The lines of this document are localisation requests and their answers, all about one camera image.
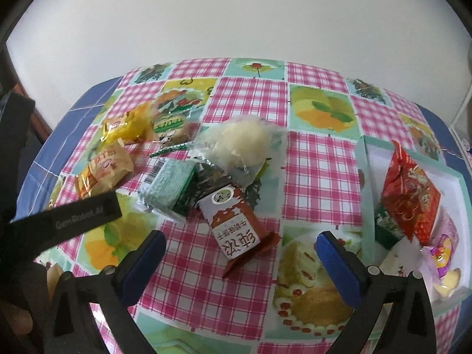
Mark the pink checkered fruit tablecloth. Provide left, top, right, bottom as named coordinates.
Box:
left=34, top=58, right=472, bottom=354

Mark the yellow triangular snack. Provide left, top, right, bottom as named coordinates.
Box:
left=433, top=268, right=461, bottom=298

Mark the beige orange swiss roll packet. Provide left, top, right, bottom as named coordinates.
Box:
left=75, top=138, right=135, bottom=199

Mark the purple swiss roll packet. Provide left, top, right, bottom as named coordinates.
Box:
left=421, top=206, right=459, bottom=290

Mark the clear packet round yellow pastry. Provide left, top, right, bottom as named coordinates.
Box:
left=189, top=115, right=285, bottom=189

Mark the white teal-edged box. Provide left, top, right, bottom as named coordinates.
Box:
left=355, top=136, right=471, bottom=315

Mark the yellow soft bread packet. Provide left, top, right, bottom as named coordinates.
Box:
left=100, top=101, right=154, bottom=145

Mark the green white wafer packet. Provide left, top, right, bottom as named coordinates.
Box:
left=136, top=158, right=196, bottom=223

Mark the white green text packet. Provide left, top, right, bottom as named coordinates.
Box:
left=374, top=204, right=404, bottom=250

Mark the white orange-print snack packet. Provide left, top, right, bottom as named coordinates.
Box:
left=380, top=237, right=428, bottom=277

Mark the blue plaid cloth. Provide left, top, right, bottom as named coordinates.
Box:
left=15, top=77, right=122, bottom=220

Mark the brown white jujube packet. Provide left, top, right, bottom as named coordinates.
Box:
left=197, top=185, right=280, bottom=279

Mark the red patterned snack bag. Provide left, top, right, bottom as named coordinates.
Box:
left=381, top=141, right=441, bottom=246

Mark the green cow biscuit packet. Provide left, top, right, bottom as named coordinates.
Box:
left=150, top=88, right=206, bottom=158

